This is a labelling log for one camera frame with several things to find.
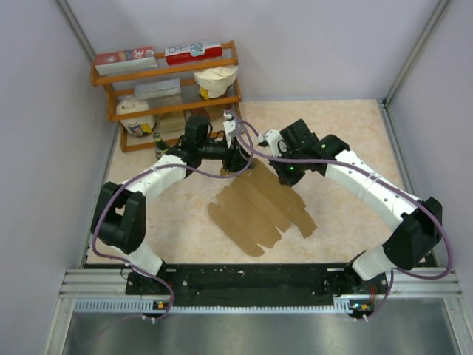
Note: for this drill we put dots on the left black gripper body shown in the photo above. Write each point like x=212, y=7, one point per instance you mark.
x=229, y=162

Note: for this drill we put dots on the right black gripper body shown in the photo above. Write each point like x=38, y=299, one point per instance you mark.
x=290, y=172

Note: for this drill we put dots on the brown cardboard box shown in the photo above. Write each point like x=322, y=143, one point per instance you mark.
x=255, y=209

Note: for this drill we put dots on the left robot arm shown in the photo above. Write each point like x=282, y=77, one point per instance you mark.
x=121, y=214

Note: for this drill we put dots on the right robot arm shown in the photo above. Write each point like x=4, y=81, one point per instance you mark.
x=413, y=222

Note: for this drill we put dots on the red white wrap box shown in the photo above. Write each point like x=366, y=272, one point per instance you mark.
x=198, y=51

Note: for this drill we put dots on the clear plastic box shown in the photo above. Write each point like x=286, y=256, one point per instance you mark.
x=157, y=89

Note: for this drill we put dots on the red grey foil box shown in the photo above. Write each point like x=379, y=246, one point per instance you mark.
x=125, y=61

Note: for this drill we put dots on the brown bread pieces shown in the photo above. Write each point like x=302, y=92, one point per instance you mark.
x=213, y=113

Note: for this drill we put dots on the tan cardboard packet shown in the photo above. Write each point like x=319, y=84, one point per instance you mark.
x=171, y=121

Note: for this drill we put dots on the green glass bottle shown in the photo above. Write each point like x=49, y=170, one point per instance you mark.
x=160, y=146

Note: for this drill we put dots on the white paper bag upper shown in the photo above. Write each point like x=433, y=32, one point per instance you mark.
x=214, y=82

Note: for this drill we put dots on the wooden shelf rack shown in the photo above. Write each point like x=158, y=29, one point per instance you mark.
x=139, y=118

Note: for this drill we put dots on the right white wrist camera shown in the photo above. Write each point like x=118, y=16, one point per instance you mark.
x=274, y=140

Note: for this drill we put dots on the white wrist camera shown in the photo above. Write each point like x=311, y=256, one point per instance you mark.
x=274, y=140
x=232, y=126

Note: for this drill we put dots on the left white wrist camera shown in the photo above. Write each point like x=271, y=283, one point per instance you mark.
x=232, y=126

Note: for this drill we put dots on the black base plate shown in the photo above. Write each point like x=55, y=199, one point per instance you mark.
x=248, y=285

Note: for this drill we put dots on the aluminium front rail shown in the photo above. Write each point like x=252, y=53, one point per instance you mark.
x=103, y=289

